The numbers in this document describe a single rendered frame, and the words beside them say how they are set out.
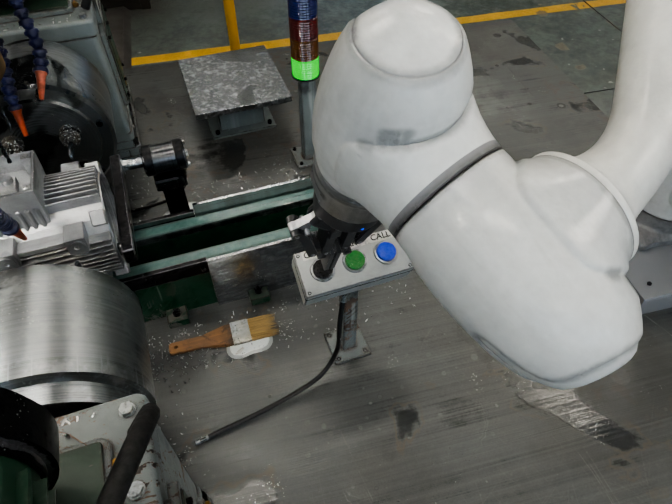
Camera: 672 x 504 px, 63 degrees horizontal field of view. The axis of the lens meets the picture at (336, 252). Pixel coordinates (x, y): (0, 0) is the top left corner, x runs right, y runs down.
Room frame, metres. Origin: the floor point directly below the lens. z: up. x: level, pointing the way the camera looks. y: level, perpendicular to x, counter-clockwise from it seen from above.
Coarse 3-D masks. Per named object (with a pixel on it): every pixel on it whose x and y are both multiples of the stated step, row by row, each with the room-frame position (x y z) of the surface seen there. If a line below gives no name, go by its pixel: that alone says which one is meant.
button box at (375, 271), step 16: (368, 240) 0.55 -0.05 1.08; (384, 240) 0.55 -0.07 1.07; (304, 256) 0.52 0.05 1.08; (368, 256) 0.53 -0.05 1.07; (400, 256) 0.53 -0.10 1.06; (304, 272) 0.50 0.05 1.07; (336, 272) 0.50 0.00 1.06; (352, 272) 0.50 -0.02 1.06; (368, 272) 0.51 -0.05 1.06; (384, 272) 0.51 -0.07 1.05; (400, 272) 0.51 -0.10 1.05; (304, 288) 0.48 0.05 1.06; (320, 288) 0.48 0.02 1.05; (336, 288) 0.48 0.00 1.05; (352, 288) 0.49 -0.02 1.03; (304, 304) 0.48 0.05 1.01
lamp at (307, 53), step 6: (294, 42) 1.07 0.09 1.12; (300, 42) 1.06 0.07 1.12; (306, 42) 1.06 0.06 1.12; (312, 42) 1.07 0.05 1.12; (294, 48) 1.07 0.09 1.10; (300, 48) 1.06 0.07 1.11; (306, 48) 1.06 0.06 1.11; (312, 48) 1.07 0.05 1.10; (318, 48) 1.09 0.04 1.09; (294, 54) 1.07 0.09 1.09; (300, 54) 1.06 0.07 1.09; (306, 54) 1.06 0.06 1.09; (312, 54) 1.07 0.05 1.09; (318, 54) 1.09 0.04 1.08; (300, 60) 1.06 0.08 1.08; (306, 60) 1.06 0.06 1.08; (312, 60) 1.07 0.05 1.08
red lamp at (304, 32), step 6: (288, 18) 1.09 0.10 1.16; (294, 24) 1.07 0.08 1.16; (300, 24) 1.06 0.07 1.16; (306, 24) 1.06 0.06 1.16; (312, 24) 1.07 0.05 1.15; (294, 30) 1.07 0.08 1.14; (300, 30) 1.06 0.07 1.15; (306, 30) 1.06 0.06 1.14; (312, 30) 1.07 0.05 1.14; (294, 36) 1.07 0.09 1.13; (300, 36) 1.06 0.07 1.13; (306, 36) 1.06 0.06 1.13; (312, 36) 1.07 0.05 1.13
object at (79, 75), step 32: (32, 64) 0.90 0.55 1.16; (64, 64) 0.94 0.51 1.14; (0, 96) 0.81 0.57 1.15; (32, 96) 0.83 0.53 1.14; (64, 96) 0.85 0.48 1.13; (96, 96) 0.90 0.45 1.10; (0, 128) 0.80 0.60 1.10; (32, 128) 0.82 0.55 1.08; (64, 128) 0.83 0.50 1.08; (96, 128) 0.86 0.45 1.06; (64, 160) 0.83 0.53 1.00; (96, 160) 0.85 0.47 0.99
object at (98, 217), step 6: (90, 162) 0.71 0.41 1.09; (96, 162) 0.71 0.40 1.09; (96, 210) 0.60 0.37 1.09; (102, 210) 0.60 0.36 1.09; (90, 216) 0.59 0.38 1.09; (96, 216) 0.59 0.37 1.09; (102, 216) 0.59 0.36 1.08; (96, 222) 0.58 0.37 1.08; (102, 222) 0.59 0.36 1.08; (108, 222) 0.60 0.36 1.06; (126, 264) 0.60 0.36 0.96; (120, 270) 0.59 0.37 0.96; (126, 270) 0.59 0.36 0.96
